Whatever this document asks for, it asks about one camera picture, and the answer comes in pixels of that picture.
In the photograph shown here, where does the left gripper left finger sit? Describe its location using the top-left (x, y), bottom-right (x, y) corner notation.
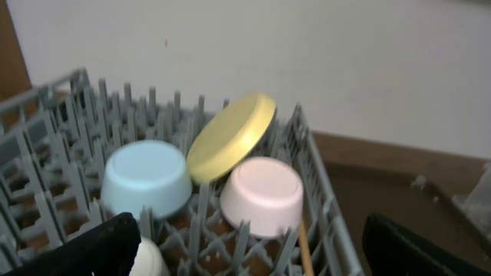
top-left (5, 212), bottom-right (141, 276)

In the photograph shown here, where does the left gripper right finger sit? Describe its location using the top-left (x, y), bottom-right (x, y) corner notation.
top-left (362, 213), bottom-right (490, 276)

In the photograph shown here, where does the white plastic cup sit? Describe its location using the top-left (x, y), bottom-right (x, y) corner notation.
top-left (129, 237), bottom-right (170, 276)

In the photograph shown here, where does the light blue bowl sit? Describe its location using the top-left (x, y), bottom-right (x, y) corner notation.
top-left (101, 140), bottom-right (193, 219)

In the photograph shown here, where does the wooden chopstick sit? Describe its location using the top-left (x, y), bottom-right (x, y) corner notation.
top-left (298, 221), bottom-right (314, 276)

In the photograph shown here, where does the white pink bowl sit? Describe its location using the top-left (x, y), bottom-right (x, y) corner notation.
top-left (219, 157), bottom-right (304, 238)

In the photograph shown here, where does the yellow round plate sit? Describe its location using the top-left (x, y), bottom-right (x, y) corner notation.
top-left (186, 94), bottom-right (276, 183)

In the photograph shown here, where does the clear plastic waste bin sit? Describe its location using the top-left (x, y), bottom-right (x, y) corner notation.
top-left (452, 163), bottom-right (490, 240)

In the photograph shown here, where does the grey plastic dishwasher rack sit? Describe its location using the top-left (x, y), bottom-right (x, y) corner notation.
top-left (1, 70), bottom-right (364, 275)

